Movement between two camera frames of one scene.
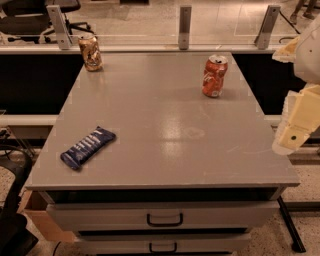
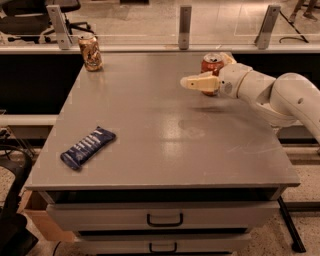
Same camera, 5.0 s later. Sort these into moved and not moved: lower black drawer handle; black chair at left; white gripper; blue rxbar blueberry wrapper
Moved: white gripper
Not moved: black chair at left; blue rxbar blueberry wrapper; lower black drawer handle
